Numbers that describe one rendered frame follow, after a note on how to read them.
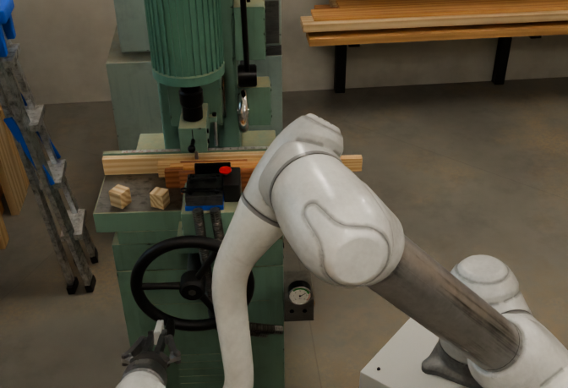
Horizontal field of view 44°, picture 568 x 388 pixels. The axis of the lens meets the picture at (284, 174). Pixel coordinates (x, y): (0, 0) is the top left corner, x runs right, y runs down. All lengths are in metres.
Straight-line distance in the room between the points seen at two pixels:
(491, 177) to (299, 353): 1.51
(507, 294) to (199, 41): 0.86
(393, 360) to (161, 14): 0.94
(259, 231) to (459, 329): 0.37
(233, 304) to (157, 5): 0.72
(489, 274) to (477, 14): 2.54
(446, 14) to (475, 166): 0.81
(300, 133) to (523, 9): 2.98
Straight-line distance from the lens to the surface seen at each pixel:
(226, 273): 1.21
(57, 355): 2.74
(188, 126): 1.78
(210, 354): 2.10
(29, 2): 4.21
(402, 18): 3.78
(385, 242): 0.96
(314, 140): 1.10
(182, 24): 1.62
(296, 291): 1.85
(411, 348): 1.72
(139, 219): 1.79
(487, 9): 3.92
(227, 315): 1.25
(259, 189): 1.12
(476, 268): 1.52
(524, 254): 3.18
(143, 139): 2.29
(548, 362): 1.38
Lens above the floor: 1.93
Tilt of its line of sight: 33 degrees down
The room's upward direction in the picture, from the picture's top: 1 degrees counter-clockwise
